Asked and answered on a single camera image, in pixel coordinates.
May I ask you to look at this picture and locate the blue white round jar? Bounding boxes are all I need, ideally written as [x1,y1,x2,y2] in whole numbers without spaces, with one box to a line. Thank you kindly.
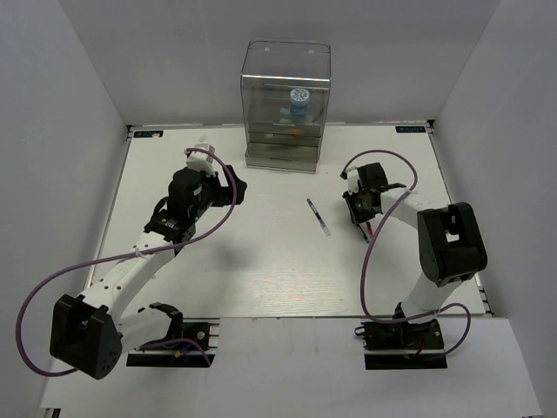
[289,87,311,118]

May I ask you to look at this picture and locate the clear acrylic drawer organizer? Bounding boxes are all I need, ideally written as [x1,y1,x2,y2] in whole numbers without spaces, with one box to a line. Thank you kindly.
[240,39,332,172]

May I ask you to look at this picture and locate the green pen refill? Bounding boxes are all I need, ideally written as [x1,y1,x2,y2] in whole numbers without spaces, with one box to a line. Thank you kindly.
[359,228,370,244]

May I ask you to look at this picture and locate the green highlighter marker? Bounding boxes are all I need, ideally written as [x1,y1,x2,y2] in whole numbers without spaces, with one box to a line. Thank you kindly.
[267,145,300,153]

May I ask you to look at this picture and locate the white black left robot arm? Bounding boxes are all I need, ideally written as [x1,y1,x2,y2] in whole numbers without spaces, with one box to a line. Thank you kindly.
[50,165,247,380]

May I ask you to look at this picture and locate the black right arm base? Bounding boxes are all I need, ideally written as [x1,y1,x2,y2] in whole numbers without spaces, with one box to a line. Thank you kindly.
[354,320,447,371]

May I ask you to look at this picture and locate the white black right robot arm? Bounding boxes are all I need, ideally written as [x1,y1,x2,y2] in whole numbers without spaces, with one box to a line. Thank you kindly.
[340,163,487,347]

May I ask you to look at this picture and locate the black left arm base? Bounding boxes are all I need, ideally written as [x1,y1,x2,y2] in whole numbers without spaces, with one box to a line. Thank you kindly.
[125,318,220,369]

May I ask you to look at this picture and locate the purple pen refill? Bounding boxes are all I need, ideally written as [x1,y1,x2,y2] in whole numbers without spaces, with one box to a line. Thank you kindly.
[306,198,331,236]

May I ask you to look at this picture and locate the blue left corner label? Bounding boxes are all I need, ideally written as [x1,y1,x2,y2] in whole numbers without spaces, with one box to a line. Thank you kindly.
[133,130,164,138]

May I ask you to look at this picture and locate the blue corner label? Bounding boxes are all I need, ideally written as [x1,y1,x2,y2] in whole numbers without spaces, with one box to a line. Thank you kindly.
[133,130,164,138]
[395,125,426,133]

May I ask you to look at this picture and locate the blue right corner label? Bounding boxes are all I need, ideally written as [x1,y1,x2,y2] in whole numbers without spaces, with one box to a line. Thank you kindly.
[395,125,426,133]

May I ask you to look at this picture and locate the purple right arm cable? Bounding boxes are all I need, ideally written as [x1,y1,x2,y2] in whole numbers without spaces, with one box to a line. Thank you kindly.
[341,150,473,359]

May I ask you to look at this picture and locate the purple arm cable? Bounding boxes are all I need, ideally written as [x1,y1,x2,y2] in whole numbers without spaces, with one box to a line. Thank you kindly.
[341,150,473,359]
[15,147,240,376]

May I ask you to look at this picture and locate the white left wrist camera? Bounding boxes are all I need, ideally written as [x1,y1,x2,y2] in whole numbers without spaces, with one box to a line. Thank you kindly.
[185,144,216,177]

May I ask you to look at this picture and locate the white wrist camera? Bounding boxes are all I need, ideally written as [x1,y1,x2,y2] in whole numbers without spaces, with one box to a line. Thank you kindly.
[185,144,216,177]
[340,166,360,195]

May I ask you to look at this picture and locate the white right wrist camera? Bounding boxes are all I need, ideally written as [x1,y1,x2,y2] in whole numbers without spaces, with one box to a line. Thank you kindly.
[340,166,360,195]

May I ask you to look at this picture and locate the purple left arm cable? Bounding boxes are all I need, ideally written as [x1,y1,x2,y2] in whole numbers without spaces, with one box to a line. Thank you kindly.
[15,147,240,376]

